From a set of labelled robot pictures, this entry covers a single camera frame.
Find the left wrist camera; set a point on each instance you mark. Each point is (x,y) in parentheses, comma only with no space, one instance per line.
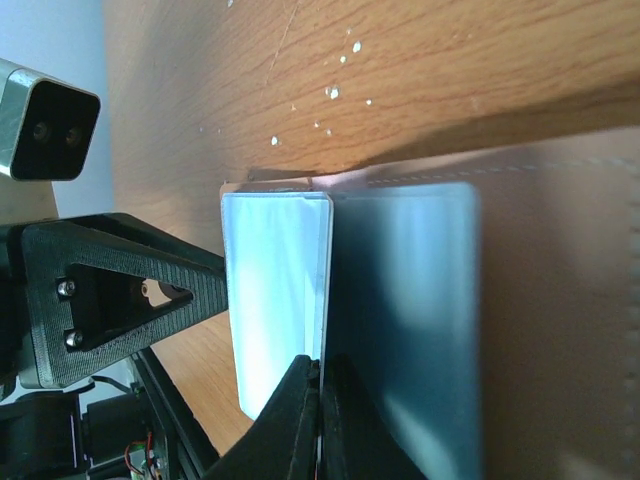
(46,125)

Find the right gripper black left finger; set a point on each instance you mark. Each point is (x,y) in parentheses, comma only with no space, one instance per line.
(282,442)

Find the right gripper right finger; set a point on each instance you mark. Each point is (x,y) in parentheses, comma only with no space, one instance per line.
(356,443)

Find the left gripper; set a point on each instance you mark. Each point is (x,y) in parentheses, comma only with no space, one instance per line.
(80,294)

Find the black aluminium frame rail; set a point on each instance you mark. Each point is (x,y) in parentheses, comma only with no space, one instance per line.
(181,448)

